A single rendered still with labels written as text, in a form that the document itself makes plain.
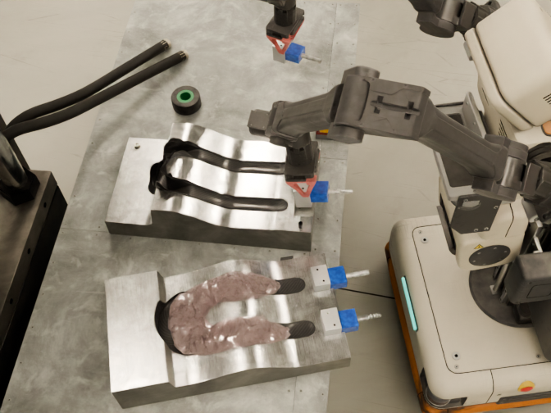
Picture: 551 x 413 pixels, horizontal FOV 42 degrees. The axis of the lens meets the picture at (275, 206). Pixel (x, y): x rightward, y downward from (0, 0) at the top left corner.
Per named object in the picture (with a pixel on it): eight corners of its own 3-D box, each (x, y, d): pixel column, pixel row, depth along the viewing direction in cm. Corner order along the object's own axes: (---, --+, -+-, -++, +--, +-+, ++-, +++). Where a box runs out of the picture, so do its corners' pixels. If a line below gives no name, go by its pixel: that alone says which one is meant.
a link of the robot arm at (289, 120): (371, 144, 106) (389, 74, 107) (336, 133, 105) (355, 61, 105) (284, 152, 148) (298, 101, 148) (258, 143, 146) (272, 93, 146)
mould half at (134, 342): (324, 264, 172) (325, 240, 163) (349, 366, 158) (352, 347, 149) (115, 301, 168) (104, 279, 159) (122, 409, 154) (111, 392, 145)
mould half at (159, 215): (320, 165, 188) (321, 133, 177) (311, 251, 174) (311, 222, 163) (133, 151, 192) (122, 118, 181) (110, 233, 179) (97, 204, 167)
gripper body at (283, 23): (265, 33, 184) (263, 11, 177) (282, 8, 188) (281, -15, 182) (288, 41, 182) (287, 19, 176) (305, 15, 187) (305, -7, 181)
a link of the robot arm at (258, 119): (281, 143, 142) (292, 102, 142) (230, 133, 146) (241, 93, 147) (302, 156, 153) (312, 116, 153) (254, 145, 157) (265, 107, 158)
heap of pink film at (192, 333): (278, 273, 164) (276, 256, 158) (293, 345, 155) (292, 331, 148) (165, 293, 163) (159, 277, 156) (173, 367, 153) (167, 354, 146)
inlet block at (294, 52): (324, 62, 194) (325, 47, 189) (316, 74, 191) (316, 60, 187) (280, 47, 197) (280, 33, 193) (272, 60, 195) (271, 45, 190)
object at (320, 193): (354, 191, 166) (352, 174, 163) (352, 207, 163) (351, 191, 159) (298, 192, 169) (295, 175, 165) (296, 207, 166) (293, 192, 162)
